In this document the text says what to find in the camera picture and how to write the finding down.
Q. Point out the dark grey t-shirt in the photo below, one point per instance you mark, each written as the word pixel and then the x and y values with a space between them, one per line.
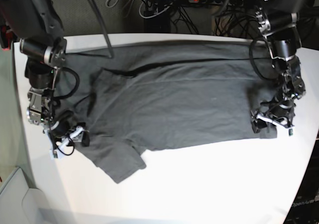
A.
pixel 165 95

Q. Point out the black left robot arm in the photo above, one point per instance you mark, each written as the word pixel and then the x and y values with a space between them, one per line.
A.
pixel 277 21

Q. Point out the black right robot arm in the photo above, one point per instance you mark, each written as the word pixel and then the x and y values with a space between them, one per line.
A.
pixel 41 34

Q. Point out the red clamp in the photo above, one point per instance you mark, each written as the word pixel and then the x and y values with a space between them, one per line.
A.
pixel 5 37

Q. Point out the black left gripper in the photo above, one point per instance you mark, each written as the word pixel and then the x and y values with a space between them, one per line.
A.
pixel 275 109

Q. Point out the black power strip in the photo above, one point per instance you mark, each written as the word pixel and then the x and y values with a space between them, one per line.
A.
pixel 237 3

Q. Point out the grey tray corner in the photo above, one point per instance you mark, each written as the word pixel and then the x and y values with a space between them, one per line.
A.
pixel 20 204

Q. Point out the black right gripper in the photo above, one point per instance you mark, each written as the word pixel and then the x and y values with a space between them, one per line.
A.
pixel 64 123

